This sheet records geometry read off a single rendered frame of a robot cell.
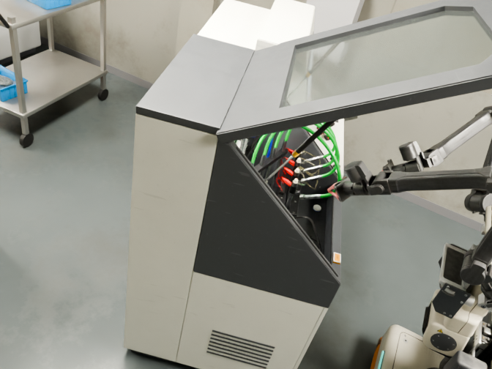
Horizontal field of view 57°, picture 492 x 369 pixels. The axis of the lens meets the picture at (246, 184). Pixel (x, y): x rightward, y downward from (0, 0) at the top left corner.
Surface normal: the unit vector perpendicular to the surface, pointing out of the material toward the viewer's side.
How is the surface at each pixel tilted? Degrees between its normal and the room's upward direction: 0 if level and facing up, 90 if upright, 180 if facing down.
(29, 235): 0
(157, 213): 90
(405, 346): 0
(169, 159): 90
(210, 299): 90
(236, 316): 90
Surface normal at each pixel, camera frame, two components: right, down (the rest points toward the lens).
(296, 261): -0.18, 0.59
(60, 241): 0.19, -0.76
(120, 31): -0.42, 0.50
